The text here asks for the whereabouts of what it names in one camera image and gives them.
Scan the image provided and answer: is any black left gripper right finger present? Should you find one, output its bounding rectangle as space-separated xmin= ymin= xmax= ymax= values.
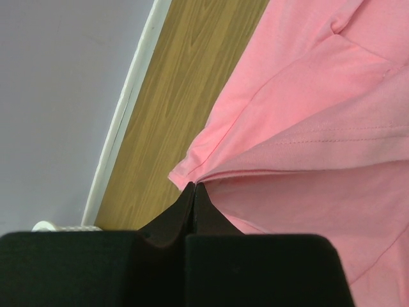
xmin=185 ymin=184 xmax=354 ymax=306

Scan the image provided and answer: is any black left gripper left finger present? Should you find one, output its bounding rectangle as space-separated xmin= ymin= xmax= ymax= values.
xmin=1 ymin=183 xmax=195 ymax=306

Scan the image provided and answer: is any white perforated plastic basket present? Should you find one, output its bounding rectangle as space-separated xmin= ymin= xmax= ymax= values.
xmin=31 ymin=221 xmax=102 ymax=232

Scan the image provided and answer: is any pink t shirt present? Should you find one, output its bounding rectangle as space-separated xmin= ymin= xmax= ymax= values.
xmin=169 ymin=1 xmax=408 ymax=306

